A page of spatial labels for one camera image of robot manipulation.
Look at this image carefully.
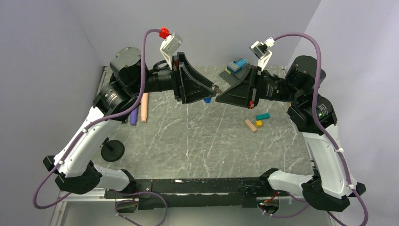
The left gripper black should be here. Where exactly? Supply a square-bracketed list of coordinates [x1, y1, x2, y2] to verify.
[129, 52, 216, 104]

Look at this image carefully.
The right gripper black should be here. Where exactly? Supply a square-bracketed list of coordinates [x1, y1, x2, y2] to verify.
[216, 64, 303, 108]

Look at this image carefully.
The blue key tag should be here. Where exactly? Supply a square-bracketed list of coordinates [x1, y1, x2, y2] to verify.
[203, 97, 212, 104]

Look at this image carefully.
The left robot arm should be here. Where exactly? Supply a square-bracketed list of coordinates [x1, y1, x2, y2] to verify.
[44, 47, 216, 198]

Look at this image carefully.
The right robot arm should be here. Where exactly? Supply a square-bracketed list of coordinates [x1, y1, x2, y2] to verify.
[215, 55, 366, 212]

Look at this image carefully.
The lego brick build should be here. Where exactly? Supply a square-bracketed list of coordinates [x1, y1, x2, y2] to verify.
[219, 58, 250, 85]

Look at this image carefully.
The wooden rectangular block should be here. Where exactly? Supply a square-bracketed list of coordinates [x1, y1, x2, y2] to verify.
[244, 119, 257, 132]

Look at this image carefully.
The teal block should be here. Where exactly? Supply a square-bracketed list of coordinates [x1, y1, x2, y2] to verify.
[255, 113, 271, 121]

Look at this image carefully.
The yellow cube block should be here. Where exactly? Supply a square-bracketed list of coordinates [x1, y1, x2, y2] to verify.
[255, 120, 263, 128]

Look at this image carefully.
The pink microphone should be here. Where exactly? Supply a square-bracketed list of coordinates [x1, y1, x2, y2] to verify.
[141, 93, 149, 122]

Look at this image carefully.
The black microphone stand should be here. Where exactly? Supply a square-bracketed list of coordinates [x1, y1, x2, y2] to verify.
[101, 139, 125, 162]

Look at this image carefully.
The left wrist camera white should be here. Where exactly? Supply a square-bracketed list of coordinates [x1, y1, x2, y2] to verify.
[160, 32, 183, 69]

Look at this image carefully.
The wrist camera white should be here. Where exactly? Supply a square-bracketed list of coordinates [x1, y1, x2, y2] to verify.
[249, 37, 275, 71]
[160, 32, 183, 69]

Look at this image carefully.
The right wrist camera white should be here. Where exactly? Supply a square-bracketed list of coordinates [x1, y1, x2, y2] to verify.
[249, 37, 275, 71]

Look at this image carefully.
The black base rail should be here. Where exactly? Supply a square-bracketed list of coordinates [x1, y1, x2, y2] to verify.
[104, 177, 275, 210]

